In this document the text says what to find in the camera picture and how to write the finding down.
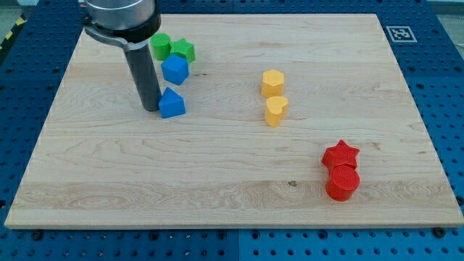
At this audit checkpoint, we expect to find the yellow heart block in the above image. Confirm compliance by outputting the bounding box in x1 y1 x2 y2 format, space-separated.
265 96 289 127

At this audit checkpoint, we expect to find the light wooden board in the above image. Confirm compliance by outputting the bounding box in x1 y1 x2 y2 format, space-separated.
5 14 463 230

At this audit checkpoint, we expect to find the yellow hexagon block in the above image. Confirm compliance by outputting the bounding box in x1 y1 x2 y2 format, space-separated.
261 70 285 98

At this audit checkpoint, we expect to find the blue triangle block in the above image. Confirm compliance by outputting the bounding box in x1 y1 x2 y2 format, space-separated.
158 87 186 118

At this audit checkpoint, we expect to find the blue cube block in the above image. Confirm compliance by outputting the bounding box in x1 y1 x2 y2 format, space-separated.
161 54 189 86

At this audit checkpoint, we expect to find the green star block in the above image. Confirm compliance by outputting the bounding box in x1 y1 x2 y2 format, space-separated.
170 38 196 63

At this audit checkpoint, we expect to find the green cylinder block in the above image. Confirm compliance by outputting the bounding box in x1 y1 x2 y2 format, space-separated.
150 33 171 61

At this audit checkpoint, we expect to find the red star block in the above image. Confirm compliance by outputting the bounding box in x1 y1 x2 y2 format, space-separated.
321 140 360 171

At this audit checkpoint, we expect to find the dark grey pointer rod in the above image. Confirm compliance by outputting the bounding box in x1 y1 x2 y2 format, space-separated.
125 44 162 112

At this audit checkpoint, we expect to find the red cylinder block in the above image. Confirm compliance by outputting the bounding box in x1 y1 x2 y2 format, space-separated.
326 165 360 202

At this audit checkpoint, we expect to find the white fiducial marker tag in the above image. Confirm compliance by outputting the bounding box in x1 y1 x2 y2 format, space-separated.
386 25 417 43

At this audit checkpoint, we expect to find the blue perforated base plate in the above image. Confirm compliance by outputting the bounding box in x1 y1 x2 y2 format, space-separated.
1 0 463 260

